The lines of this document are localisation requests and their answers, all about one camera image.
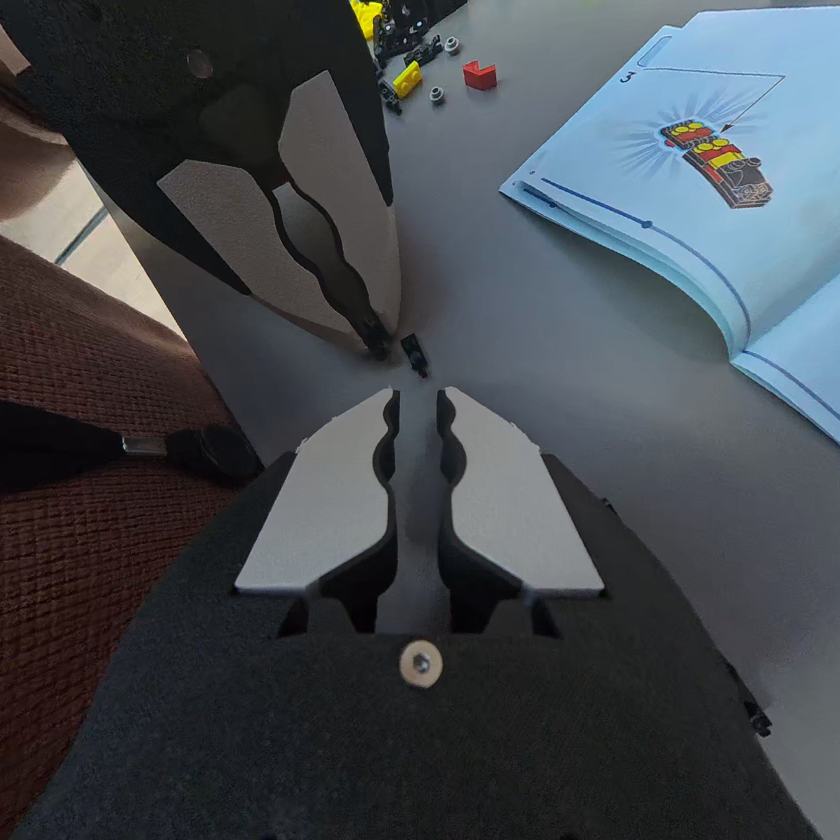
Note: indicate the yellow plate brick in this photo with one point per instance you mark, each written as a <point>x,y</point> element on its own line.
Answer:
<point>407,79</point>

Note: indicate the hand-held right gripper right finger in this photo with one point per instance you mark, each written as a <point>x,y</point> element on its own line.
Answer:
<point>512,505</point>

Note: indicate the pile of black red bricks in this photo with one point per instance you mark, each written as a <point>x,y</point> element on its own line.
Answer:
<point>403,29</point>

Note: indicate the grey desk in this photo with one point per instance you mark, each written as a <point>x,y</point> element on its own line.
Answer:
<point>558,341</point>

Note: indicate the open light blue instruction booklet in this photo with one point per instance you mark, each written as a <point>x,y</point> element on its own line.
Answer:
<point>709,197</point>

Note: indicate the brown knitted sweater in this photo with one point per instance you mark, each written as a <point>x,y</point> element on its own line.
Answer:
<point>79,623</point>

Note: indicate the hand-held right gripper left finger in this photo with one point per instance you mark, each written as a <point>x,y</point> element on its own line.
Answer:
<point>328,505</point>

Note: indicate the small black brick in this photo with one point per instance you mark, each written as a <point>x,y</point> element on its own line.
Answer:
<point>413,351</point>

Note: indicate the small red corner brick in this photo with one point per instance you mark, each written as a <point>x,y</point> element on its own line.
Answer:
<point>479,74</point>

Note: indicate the black clip brick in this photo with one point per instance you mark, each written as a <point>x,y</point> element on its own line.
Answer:
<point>388,97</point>

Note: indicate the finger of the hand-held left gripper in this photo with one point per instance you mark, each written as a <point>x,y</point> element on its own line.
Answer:
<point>249,243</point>
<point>354,197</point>

